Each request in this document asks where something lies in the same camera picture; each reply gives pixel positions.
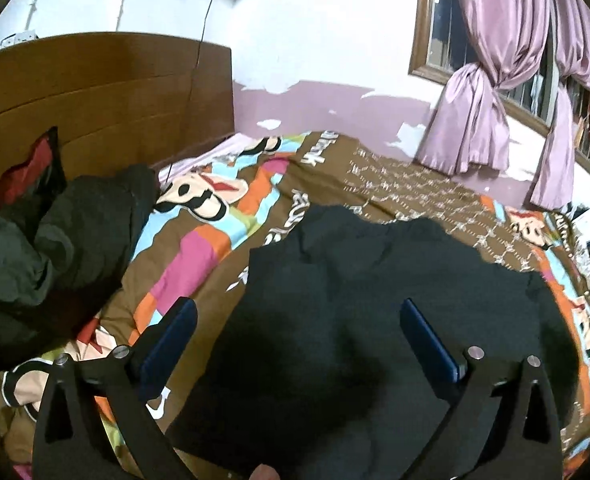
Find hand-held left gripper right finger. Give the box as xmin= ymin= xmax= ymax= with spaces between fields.
xmin=399 ymin=298 xmax=564 ymax=480

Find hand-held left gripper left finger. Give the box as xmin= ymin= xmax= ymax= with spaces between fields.
xmin=31 ymin=296 xmax=199 ymax=480

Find black garment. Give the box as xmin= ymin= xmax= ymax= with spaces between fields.
xmin=167 ymin=203 xmax=584 ymax=480

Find dark green jacket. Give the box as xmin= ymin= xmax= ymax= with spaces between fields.
xmin=0 ymin=164 xmax=158 ymax=362

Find pink bed sheet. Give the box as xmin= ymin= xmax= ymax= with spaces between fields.
xmin=158 ymin=134 xmax=256 ymax=183

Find printed cartoon blanket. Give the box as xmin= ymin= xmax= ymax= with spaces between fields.
xmin=0 ymin=130 xmax=590 ymax=480

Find narrow pink tied curtain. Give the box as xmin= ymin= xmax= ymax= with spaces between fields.
xmin=527 ymin=0 xmax=590 ymax=209

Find wide pink tied curtain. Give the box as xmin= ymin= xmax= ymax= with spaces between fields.
xmin=417 ymin=0 xmax=552 ymax=177

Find red cloth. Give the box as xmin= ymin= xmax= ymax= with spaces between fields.
xmin=0 ymin=126 xmax=68 ymax=212

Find wooden headboard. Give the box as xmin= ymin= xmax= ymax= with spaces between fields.
xmin=0 ymin=32 xmax=236 ymax=187

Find pink window curtains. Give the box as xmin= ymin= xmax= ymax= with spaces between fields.
xmin=407 ymin=0 xmax=590 ymax=182

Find white wall socket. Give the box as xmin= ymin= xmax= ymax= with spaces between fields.
xmin=5 ymin=30 xmax=40 ymax=47

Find black wall cable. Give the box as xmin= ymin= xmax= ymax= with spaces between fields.
xmin=167 ymin=0 xmax=224 ymax=182

